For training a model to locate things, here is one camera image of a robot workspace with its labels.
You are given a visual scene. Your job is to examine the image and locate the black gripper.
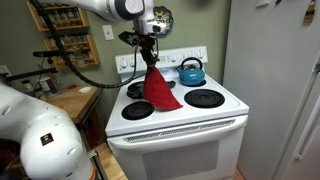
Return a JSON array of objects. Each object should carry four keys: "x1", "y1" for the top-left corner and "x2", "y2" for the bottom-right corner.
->
[{"x1": 139, "y1": 35, "x2": 160, "y2": 72}]

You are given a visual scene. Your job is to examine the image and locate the red towel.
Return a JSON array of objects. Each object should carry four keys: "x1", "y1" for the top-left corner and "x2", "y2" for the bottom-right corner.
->
[{"x1": 142, "y1": 65, "x2": 184, "y2": 111}]

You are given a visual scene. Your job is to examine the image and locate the white electric stove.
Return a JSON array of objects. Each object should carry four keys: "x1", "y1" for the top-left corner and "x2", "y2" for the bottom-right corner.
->
[{"x1": 104, "y1": 45, "x2": 250, "y2": 180}]

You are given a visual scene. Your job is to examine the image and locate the blue kettle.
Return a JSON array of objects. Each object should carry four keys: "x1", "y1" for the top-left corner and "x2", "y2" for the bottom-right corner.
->
[{"x1": 175, "y1": 56, "x2": 207, "y2": 87}]

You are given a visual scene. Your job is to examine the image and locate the small white dish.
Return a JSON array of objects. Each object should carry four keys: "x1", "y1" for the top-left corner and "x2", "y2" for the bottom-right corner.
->
[{"x1": 78, "y1": 86, "x2": 94, "y2": 94}]

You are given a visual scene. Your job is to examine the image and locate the wooden side table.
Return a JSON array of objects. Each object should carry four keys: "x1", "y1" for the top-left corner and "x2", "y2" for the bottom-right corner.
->
[{"x1": 46, "y1": 83, "x2": 104, "y2": 148}]

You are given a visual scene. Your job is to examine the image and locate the wooden robot platform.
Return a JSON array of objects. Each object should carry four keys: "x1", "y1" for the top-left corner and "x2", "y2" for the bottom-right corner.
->
[{"x1": 94, "y1": 143, "x2": 128, "y2": 180}]

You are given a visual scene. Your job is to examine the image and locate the white refrigerator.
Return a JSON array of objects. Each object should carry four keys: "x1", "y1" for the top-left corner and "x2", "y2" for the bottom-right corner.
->
[{"x1": 222, "y1": 0, "x2": 320, "y2": 180}]

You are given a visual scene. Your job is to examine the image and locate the white paper note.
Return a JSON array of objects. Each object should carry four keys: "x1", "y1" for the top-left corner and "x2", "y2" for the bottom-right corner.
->
[{"x1": 255, "y1": 0, "x2": 270, "y2": 8}]

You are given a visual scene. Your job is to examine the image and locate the gold fridge magnet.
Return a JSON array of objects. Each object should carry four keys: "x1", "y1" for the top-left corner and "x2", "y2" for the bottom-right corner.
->
[{"x1": 303, "y1": 0, "x2": 317, "y2": 25}]

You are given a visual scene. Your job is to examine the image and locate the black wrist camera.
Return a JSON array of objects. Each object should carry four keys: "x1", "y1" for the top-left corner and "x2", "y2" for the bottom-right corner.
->
[{"x1": 118, "y1": 30, "x2": 141, "y2": 48}]

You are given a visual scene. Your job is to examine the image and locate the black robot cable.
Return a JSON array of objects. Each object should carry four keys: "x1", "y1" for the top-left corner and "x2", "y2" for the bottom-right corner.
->
[{"x1": 29, "y1": 0, "x2": 158, "y2": 90}]

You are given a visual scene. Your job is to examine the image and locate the colourful decorative wall plate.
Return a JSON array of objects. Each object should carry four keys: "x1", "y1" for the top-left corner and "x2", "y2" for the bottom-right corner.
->
[{"x1": 153, "y1": 5, "x2": 174, "y2": 37}]

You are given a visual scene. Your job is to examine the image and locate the white light switch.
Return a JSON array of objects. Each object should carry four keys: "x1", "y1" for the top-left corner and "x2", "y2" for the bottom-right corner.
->
[{"x1": 102, "y1": 24, "x2": 115, "y2": 41}]

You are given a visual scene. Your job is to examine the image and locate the white oven door handle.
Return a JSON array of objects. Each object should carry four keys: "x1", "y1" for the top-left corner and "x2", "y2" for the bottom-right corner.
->
[{"x1": 107, "y1": 114, "x2": 249, "y2": 150}]

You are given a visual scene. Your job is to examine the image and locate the black stereo camera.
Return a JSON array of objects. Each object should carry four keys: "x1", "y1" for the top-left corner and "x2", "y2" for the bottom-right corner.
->
[{"x1": 32, "y1": 49, "x2": 64, "y2": 58}]

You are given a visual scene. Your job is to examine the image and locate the black camera stand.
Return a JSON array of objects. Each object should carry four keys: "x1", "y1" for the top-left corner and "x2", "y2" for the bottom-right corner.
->
[{"x1": 0, "y1": 57, "x2": 59, "y2": 84}]

